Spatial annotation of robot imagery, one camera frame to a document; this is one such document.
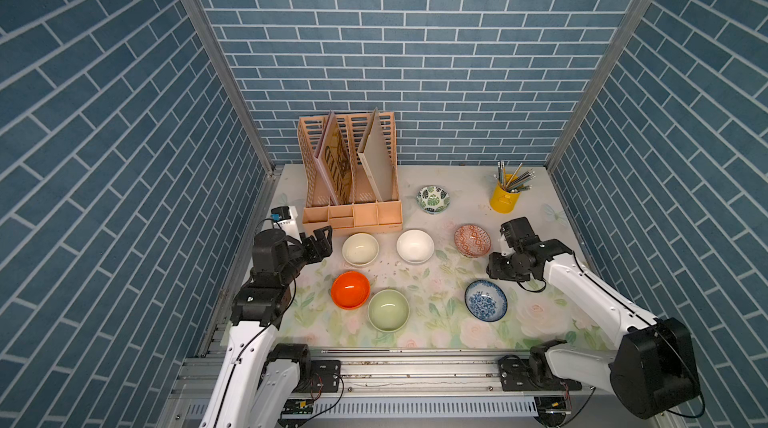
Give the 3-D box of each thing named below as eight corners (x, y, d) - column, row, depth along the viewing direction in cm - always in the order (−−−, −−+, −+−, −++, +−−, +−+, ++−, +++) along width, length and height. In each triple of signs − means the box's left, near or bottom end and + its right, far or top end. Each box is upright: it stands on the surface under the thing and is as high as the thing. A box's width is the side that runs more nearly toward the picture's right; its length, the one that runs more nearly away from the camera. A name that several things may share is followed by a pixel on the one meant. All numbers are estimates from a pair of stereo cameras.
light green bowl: (367, 335, 82) (366, 328, 77) (370, 297, 89) (368, 289, 84) (409, 335, 82) (409, 329, 78) (408, 297, 89) (409, 289, 84)
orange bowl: (332, 312, 86) (329, 306, 82) (336, 278, 93) (334, 271, 89) (369, 312, 86) (367, 306, 82) (371, 278, 93) (370, 271, 89)
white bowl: (396, 267, 94) (396, 260, 90) (396, 236, 102) (396, 228, 98) (434, 268, 94) (435, 260, 90) (431, 236, 102) (433, 228, 98)
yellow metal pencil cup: (492, 214, 109) (500, 195, 100) (486, 193, 115) (494, 174, 107) (513, 214, 109) (523, 195, 101) (507, 193, 115) (516, 174, 107)
